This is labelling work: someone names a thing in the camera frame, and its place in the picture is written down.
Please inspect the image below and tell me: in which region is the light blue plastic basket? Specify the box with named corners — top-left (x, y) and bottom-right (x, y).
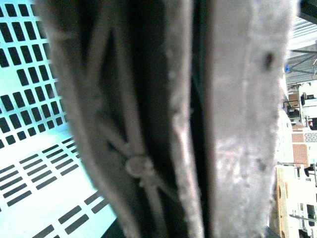
top-left (0, 0), bottom-right (115, 238)

